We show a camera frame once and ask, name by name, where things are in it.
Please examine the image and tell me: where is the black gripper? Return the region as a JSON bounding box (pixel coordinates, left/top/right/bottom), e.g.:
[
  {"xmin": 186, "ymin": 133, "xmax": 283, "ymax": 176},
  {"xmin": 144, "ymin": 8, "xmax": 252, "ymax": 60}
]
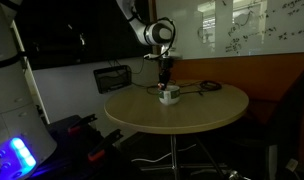
[{"xmin": 158, "ymin": 58, "xmax": 174, "ymax": 88}]

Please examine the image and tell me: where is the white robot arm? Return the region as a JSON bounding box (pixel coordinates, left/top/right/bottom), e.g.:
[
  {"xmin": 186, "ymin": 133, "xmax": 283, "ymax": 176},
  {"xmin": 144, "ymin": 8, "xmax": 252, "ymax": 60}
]
[{"xmin": 0, "ymin": 0, "xmax": 57, "ymax": 180}]

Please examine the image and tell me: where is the white green cup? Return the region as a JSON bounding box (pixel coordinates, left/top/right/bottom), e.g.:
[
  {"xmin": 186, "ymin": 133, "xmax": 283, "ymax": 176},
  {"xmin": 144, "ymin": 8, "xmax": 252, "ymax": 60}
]
[{"xmin": 159, "ymin": 85, "xmax": 180, "ymax": 105}]

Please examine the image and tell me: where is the round wooden table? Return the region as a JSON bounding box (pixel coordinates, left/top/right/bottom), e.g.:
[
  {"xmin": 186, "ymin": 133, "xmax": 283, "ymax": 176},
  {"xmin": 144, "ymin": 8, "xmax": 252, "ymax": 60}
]
[{"xmin": 103, "ymin": 79, "xmax": 250, "ymax": 180}]

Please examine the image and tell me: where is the whiteboard with writing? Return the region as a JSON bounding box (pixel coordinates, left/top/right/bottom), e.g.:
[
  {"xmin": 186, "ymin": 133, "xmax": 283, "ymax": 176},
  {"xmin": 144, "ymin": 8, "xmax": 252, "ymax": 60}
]
[{"xmin": 155, "ymin": 0, "xmax": 304, "ymax": 59}]

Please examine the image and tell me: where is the black red clamp lower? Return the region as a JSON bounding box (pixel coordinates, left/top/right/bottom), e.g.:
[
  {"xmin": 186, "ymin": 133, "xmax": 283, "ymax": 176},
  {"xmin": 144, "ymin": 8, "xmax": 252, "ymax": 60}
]
[{"xmin": 88, "ymin": 129, "xmax": 123, "ymax": 162}]

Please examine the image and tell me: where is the black red clamp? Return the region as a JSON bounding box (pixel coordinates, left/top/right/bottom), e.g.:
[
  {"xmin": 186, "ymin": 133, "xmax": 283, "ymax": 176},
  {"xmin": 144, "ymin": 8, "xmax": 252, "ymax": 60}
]
[
  {"xmin": 68, "ymin": 114, "xmax": 96, "ymax": 134},
  {"xmin": 88, "ymin": 129, "xmax": 123, "ymax": 162}
]

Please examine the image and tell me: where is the black red clamp upper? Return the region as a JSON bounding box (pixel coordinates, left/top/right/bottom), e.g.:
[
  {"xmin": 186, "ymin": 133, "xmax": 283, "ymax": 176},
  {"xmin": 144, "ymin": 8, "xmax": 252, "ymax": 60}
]
[{"xmin": 68, "ymin": 114, "xmax": 96, "ymax": 134}]

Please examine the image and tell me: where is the black chair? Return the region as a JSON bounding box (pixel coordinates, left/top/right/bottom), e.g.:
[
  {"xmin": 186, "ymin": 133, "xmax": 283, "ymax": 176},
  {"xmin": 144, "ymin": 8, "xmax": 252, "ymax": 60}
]
[{"xmin": 231, "ymin": 71, "xmax": 304, "ymax": 180}]

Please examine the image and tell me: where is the black thin cable loop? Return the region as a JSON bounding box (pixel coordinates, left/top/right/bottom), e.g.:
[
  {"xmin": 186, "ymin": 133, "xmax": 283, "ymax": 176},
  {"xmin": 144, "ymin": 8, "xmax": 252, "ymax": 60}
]
[{"xmin": 146, "ymin": 79, "xmax": 204, "ymax": 98}]

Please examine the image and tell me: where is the black coiled cable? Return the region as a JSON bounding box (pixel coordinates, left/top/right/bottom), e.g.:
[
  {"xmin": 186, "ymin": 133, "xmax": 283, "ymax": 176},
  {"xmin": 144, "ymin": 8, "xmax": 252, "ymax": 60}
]
[{"xmin": 199, "ymin": 81, "xmax": 223, "ymax": 93}]

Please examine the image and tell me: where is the black wire wall basket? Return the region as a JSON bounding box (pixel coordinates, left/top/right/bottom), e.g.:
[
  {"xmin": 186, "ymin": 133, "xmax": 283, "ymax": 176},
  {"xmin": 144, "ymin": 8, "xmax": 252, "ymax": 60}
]
[{"xmin": 93, "ymin": 65, "xmax": 132, "ymax": 94}]

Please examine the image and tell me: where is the white cable on floor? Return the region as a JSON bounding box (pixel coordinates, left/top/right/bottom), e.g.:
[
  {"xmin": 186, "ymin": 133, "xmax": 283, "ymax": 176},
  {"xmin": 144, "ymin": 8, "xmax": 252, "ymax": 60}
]
[{"xmin": 131, "ymin": 143, "xmax": 197, "ymax": 164}]

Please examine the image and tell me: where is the black wall monitor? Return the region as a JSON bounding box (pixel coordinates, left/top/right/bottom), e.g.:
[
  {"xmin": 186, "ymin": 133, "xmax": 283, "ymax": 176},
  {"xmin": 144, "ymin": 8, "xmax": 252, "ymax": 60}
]
[{"xmin": 15, "ymin": 0, "xmax": 152, "ymax": 70}]

